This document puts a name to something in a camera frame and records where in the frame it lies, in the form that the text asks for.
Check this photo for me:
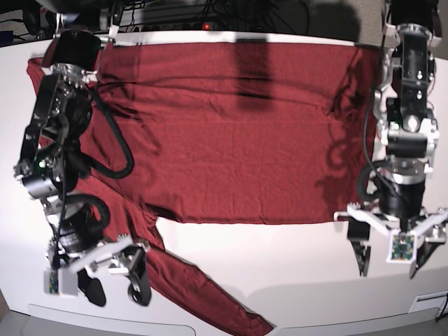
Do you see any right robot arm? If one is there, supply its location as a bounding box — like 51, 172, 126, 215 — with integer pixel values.
14, 1, 151, 307

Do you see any red long-sleeve T-shirt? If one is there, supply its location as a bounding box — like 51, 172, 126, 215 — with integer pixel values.
26, 41, 386, 336

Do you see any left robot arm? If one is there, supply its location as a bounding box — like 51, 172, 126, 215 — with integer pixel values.
342, 1, 447, 276

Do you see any black power strip red switch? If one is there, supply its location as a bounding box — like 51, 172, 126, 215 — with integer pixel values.
130, 22, 216, 32

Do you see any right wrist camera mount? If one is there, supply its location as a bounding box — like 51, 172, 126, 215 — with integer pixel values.
43, 234, 150, 297

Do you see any white label box with cable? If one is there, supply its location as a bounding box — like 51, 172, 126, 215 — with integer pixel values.
409, 291, 447, 317

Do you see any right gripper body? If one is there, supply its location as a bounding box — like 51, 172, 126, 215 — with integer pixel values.
48, 202, 111, 259

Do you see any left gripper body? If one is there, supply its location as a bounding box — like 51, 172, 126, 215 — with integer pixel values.
379, 177, 426, 219

